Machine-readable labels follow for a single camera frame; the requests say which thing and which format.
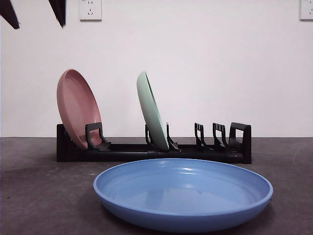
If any pink plate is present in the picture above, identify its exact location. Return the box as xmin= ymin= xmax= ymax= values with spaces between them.
xmin=56 ymin=69 xmax=102 ymax=150

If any green plate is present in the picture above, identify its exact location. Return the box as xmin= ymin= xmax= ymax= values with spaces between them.
xmin=136 ymin=70 xmax=170 ymax=151

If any blue plate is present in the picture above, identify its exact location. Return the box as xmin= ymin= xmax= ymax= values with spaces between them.
xmin=92 ymin=158 xmax=274 ymax=233

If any black plastic plate rack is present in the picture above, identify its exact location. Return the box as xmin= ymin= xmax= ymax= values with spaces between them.
xmin=56 ymin=121 xmax=252 ymax=165

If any white wall socket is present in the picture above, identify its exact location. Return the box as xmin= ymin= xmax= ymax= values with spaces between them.
xmin=79 ymin=0 xmax=102 ymax=21
xmin=299 ymin=0 xmax=313 ymax=21

